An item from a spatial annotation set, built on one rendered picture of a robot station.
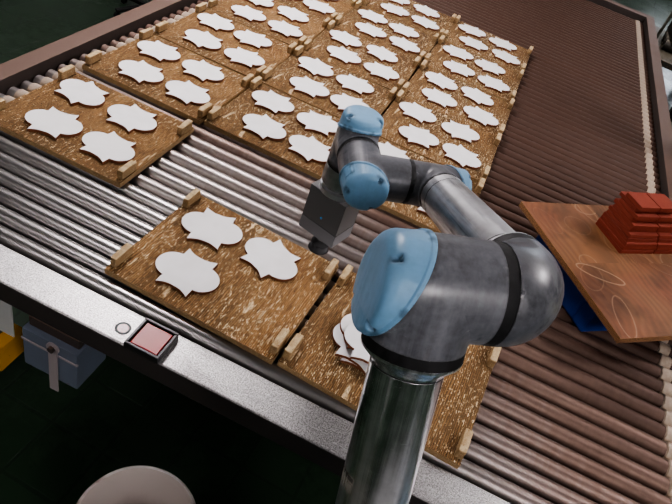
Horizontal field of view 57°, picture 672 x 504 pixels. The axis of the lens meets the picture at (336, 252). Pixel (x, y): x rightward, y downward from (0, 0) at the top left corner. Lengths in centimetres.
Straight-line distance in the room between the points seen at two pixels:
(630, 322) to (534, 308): 101
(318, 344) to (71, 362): 51
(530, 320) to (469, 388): 75
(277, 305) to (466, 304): 79
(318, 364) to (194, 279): 33
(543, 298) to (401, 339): 15
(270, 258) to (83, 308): 42
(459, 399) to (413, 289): 78
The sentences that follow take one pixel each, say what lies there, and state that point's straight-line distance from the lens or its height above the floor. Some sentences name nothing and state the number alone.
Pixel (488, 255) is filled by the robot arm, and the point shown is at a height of 156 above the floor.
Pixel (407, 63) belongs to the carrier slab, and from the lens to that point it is 267.
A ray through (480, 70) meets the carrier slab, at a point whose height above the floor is 94.
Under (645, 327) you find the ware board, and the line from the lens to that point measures 168.
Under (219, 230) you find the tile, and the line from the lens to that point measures 150.
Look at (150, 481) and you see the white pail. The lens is 181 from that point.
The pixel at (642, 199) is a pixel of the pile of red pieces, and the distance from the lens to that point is 189.
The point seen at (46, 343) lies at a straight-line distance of 141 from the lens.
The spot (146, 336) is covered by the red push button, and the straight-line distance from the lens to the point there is 128.
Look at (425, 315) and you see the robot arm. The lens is 62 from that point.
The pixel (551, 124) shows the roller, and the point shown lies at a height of 92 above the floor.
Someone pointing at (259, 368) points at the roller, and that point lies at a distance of 128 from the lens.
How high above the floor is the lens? 193
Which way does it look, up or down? 40 degrees down
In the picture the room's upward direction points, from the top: 21 degrees clockwise
